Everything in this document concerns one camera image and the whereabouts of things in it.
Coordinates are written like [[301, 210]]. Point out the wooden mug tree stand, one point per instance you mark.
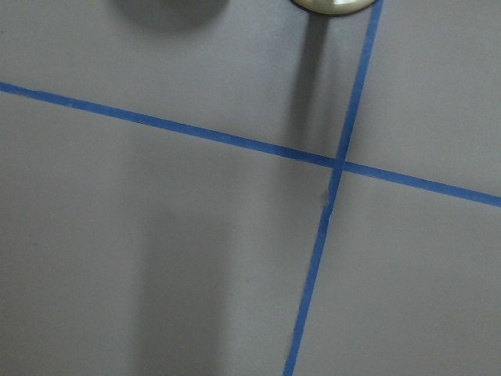
[[334, 7]]

